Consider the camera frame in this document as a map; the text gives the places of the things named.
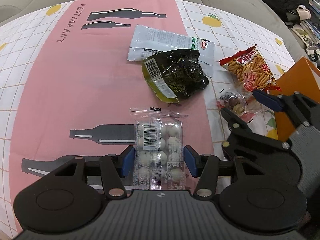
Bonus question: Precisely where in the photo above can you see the Mimi stick snack bag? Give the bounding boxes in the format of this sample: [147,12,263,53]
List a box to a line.
[219,46,280,92]

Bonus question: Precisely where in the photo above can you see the orange cardboard box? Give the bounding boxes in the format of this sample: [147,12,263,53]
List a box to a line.
[270,57,319,141]

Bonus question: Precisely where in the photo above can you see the silver white snack pouch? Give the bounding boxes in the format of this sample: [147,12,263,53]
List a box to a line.
[127,25,215,77]

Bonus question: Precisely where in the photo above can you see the pink and white tablecloth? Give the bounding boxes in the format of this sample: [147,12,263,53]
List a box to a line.
[1,0,295,239]

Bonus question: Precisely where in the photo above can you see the black green snack bag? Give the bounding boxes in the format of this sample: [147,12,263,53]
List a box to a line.
[142,49,209,103]

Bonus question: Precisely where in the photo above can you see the clear white candy pack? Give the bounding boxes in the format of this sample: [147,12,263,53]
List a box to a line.
[130,107,188,190]

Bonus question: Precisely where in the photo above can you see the clear mixed nuts packet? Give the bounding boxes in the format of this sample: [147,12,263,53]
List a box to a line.
[216,88,268,122]

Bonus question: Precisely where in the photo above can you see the black backpack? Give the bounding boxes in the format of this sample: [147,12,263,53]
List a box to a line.
[262,0,311,22]

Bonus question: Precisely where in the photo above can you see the patterned tote bag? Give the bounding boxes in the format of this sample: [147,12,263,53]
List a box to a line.
[291,21,319,66]

